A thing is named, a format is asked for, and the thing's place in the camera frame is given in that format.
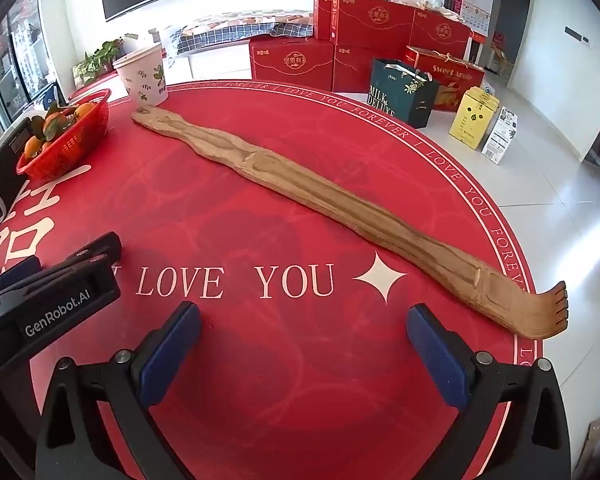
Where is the red Sweet gift bag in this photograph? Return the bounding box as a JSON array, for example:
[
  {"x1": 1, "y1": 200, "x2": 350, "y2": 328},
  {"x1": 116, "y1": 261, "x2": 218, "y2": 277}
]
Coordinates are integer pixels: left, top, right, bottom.
[{"x1": 406, "y1": 46, "x2": 486, "y2": 113}]

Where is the round red printed table mat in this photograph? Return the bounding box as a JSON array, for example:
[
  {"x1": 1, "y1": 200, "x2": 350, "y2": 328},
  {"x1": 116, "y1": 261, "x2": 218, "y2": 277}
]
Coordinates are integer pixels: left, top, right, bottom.
[{"x1": 0, "y1": 80, "x2": 543, "y2": 480}]

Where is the wall calendar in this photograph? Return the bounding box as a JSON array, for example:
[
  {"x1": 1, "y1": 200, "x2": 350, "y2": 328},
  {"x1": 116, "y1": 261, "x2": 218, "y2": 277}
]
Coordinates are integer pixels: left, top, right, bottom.
[{"x1": 462, "y1": 0, "x2": 495, "y2": 36}]

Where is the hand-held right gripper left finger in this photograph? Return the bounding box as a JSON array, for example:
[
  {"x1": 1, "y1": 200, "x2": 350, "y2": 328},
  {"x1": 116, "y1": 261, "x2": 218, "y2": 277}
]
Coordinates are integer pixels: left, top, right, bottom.
[{"x1": 34, "y1": 301, "x2": 203, "y2": 480}]

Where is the white leaf print paper cup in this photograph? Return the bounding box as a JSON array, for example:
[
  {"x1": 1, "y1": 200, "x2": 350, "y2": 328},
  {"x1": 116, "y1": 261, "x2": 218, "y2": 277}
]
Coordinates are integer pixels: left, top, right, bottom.
[{"x1": 112, "y1": 42, "x2": 170, "y2": 107}]

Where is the brown cardboard box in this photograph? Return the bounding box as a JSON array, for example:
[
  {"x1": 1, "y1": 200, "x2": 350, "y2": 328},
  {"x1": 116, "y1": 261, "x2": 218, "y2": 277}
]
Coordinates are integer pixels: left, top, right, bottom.
[{"x1": 491, "y1": 42, "x2": 515, "y2": 78}]

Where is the dark green gift bag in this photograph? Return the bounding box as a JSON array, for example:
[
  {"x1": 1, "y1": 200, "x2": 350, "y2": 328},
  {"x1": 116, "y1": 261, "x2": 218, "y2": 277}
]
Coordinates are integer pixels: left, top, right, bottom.
[{"x1": 367, "y1": 58, "x2": 440, "y2": 129}]

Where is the white printed carton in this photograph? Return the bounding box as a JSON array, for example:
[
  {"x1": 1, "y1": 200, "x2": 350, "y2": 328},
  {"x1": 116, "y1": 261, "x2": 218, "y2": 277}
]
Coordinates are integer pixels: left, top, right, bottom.
[{"x1": 481, "y1": 106, "x2": 520, "y2": 163}]

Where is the red plastic basket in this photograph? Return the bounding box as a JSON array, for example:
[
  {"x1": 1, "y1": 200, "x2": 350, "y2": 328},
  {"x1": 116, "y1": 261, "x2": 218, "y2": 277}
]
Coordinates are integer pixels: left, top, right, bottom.
[{"x1": 16, "y1": 88, "x2": 112, "y2": 182}]

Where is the red gift box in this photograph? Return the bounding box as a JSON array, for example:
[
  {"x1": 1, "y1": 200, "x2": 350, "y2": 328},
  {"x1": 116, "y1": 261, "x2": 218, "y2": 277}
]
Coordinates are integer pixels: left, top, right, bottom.
[
  {"x1": 330, "y1": 0, "x2": 415, "y2": 51},
  {"x1": 332, "y1": 45, "x2": 411, "y2": 93},
  {"x1": 313, "y1": 0, "x2": 338, "y2": 41},
  {"x1": 249, "y1": 37, "x2": 335, "y2": 92},
  {"x1": 410, "y1": 10, "x2": 473, "y2": 61}
]

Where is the glass door display fridge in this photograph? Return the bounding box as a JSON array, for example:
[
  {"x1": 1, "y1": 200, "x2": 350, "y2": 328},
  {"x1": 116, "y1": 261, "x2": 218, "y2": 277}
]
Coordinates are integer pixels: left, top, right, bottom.
[{"x1": 0, "y1": 0, "x2": 56, "y2": 126}]

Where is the black radio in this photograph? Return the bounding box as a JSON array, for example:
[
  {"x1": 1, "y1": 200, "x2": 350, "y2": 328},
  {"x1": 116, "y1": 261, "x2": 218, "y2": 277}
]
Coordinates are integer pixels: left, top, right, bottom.
[{"x1": 0, "y1": 125, "x2": 33, "y2": 223}]

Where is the wooden back scratcher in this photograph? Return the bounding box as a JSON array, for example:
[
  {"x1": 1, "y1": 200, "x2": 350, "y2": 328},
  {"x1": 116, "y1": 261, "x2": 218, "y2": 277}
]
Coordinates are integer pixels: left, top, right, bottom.
[{"x1": 131, "y1": 105, "x2": 567, "y2": 346}]

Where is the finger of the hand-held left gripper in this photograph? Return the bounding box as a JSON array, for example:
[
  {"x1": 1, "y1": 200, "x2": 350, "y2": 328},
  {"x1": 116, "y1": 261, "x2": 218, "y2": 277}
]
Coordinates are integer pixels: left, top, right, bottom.
[
  {"x1": 62, "y1": 231, "x2": 122, "y2": 267},
  {"x1": 0, "y1": 254, "x2": 115, "y2": 291}
]

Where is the green potted plant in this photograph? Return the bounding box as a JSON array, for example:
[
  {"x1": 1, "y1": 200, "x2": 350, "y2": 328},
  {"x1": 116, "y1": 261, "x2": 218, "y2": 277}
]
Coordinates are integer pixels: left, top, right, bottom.
[{"x1": 75, "y1": 39, "x2": 126, "y2": 86}]

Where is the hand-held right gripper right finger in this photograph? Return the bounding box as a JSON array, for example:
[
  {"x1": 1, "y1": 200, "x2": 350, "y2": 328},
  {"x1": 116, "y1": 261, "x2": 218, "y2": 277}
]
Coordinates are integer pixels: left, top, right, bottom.
[{"x1": 405, "y1": 303, "x2": 573, "y2": 480}]

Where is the pile of leafy mandarins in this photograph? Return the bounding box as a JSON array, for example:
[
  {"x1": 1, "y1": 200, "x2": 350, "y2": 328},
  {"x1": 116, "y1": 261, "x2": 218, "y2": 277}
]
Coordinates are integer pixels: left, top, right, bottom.
[{"x1": 22, "y1": 101, "x2": 98, "y2": 158}]

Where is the yellow carton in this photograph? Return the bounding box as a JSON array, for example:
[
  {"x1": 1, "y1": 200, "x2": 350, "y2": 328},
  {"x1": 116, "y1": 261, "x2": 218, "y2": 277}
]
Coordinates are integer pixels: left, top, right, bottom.
[{"x1": 448, "y1": 86, "x2": 497, "y2": 150}]

